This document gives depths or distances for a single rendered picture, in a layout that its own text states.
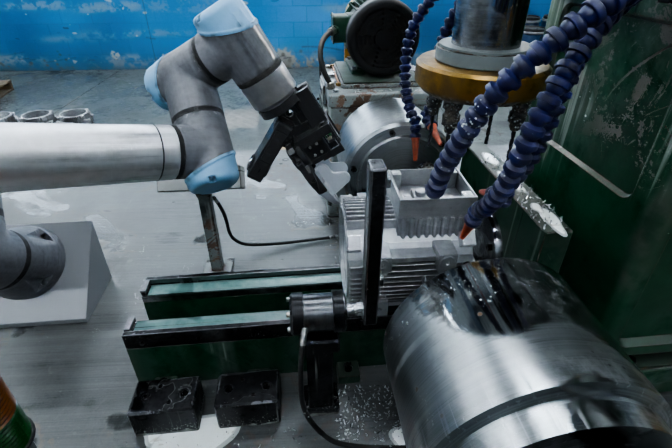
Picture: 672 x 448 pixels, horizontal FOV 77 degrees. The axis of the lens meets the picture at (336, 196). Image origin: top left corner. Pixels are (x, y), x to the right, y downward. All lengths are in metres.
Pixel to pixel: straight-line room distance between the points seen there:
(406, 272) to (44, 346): 0.72
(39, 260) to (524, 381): 0.88
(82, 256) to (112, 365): 0.25
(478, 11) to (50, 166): 0.52
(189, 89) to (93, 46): 6.22
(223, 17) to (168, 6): 5.78
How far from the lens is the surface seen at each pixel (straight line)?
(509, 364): 0.42
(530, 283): 0.50
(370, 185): 0.49
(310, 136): 0.65
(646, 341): 0.85
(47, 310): 1.07
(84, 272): 1.04
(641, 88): 0.69
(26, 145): 0.55
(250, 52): 0.61
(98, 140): 0.56
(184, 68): 0.65
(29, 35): 7.19
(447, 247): 0.67
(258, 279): 0.84
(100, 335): 1.00
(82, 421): 0.89
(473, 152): 0.82
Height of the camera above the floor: 1.47
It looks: 31 degrees down
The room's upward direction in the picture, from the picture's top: straight up
